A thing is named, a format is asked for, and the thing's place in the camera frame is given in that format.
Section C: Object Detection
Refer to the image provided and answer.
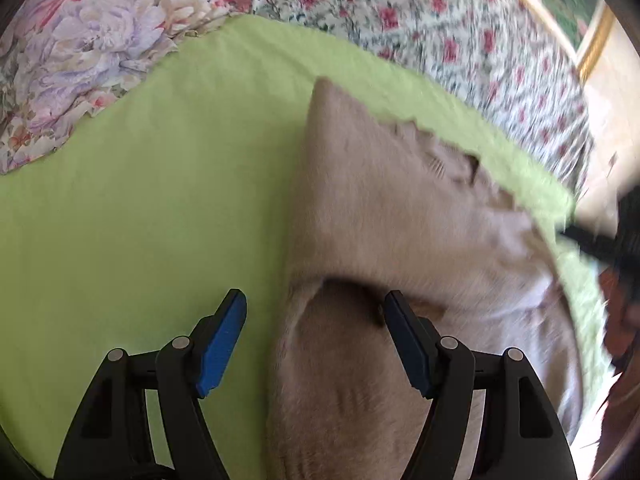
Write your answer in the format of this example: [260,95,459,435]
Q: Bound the peony print pillow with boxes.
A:
[0,0,256,176]

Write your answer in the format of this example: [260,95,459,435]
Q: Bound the small rose print bedsheet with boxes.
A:
[250,0,596,196]

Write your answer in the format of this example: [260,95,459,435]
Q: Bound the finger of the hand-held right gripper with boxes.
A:
[560,225,621,262]

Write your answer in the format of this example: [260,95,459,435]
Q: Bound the beige knit sweater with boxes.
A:
[265,77,586,480]

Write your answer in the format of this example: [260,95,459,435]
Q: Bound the light green bed sheet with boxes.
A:
[0,12,621,480]

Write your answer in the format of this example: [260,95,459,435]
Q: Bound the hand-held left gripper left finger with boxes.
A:
[54,288,248,480]

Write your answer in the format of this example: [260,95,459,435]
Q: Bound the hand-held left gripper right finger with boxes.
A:
[382,290,578,480]

